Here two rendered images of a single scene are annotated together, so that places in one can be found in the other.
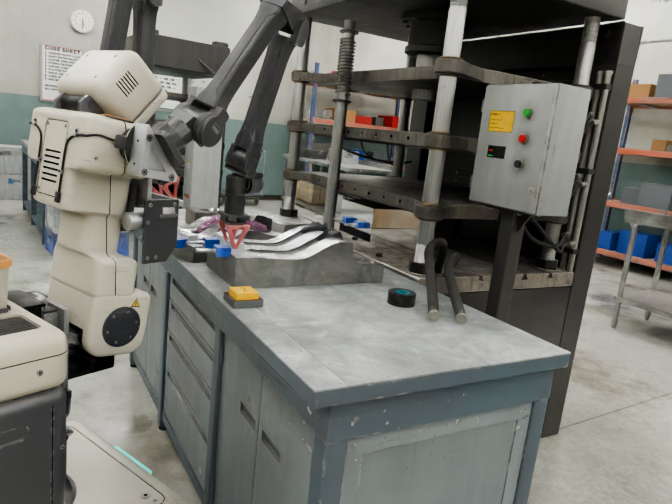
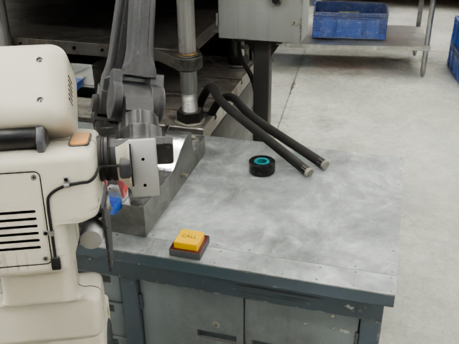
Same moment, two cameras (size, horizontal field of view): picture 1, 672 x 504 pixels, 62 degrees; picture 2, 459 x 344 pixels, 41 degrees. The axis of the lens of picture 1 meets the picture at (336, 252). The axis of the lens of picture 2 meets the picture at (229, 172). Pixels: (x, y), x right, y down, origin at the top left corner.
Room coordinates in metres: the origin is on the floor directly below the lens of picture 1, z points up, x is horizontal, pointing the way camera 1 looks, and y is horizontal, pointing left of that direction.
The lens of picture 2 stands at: (0.41, 1.01, 1.69)
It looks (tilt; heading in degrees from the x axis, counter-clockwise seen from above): 28 degrees down; 317
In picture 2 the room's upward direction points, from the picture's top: 1 degrees counter-clockwise
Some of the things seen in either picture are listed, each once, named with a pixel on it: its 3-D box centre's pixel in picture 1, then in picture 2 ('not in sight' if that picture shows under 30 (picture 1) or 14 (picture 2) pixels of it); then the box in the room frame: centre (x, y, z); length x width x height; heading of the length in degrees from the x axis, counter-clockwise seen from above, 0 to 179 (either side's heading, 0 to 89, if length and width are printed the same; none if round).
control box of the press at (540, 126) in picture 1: (498, 302); (261, 120); (1.93, -0.59, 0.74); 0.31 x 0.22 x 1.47; 31
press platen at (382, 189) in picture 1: (412, 205); (91, 37); (2.70, -0.34, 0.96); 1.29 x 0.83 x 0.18; 31
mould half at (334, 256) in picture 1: (297, 253); (136, 164); (1.75, 0.12, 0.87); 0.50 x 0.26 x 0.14; 121
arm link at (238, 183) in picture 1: (237, 185); (107, 131); (1.59, 0.30, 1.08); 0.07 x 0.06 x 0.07; 155
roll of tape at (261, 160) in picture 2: (401, 297); (261, 166); (1.55, -0.20, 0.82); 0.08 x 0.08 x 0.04
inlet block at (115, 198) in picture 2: (218, 250); (108, 207); (1.57, 0.33, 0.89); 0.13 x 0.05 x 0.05; 121
